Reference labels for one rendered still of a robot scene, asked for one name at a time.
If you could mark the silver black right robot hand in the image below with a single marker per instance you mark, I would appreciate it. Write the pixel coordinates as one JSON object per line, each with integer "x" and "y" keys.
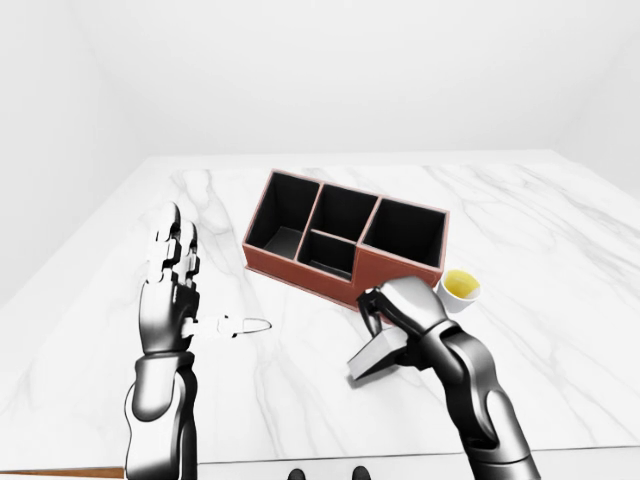
{"x": 417, "y": 300}

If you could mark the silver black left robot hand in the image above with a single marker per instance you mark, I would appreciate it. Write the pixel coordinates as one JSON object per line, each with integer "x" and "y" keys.
{"x": 161, "y": 315}

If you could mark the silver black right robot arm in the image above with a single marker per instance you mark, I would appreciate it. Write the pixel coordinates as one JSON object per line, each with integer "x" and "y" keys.
{"x": 482, "y": 400}

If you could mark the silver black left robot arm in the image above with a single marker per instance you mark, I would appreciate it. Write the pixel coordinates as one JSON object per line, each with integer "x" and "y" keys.
{"x": 159, "y": 415}

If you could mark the red-brown desk caddy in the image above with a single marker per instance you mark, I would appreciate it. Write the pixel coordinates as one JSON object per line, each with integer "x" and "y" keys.
{"x": 345, "y": 235}

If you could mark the white cup with yellow inside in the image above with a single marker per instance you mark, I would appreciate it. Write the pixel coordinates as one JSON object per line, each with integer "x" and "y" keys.
{"x": 461, "y": 290}

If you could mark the small dark rounded shape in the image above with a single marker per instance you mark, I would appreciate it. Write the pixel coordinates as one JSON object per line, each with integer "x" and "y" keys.
{"x": 297, "y": 474}
{"x": 361, "y": 473}

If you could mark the brown wooden strip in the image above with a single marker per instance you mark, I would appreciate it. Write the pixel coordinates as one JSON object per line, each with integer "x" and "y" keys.
{"x": 60, "y": 473}

